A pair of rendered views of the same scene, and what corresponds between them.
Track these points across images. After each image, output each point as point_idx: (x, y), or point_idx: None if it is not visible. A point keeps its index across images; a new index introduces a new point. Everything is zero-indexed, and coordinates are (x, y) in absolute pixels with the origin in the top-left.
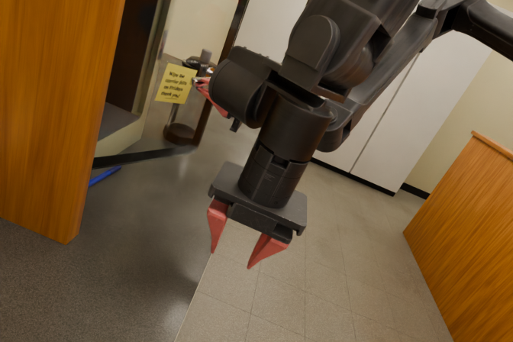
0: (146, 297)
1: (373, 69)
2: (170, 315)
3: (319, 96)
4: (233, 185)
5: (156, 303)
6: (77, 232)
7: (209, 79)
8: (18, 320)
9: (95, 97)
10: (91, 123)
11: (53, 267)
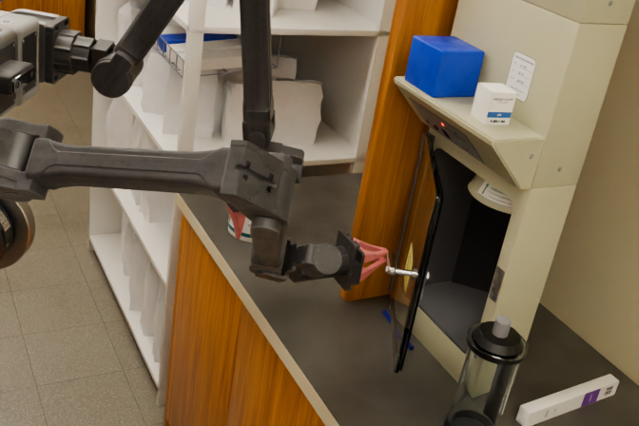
0: (278, 297)
1: (242, 135)
2: (259, 297)
3: (301, 255)
4: None
5: (270, 297)
6: (344, 298)
7: (381, 249)
8: None
9: (358, 203)
10: (356, 218)
11: (326, 285)
